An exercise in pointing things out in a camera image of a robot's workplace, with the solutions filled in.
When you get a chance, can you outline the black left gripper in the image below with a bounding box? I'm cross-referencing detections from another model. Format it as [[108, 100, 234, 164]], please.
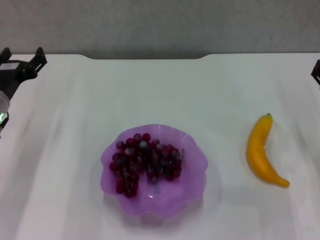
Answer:
[[0, 46, 48, 99]]

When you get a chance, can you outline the yellow banana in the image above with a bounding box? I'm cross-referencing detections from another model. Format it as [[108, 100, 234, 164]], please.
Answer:
[[245, 112, 291, 188]]

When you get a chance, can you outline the red grape bunch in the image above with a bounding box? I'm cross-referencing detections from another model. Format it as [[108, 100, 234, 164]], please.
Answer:
[[109, 132, 185, 198]]

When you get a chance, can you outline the purple wavy plastic bowl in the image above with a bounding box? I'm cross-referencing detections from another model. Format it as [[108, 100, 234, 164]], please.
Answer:
[[100, 123, 209, 224]]

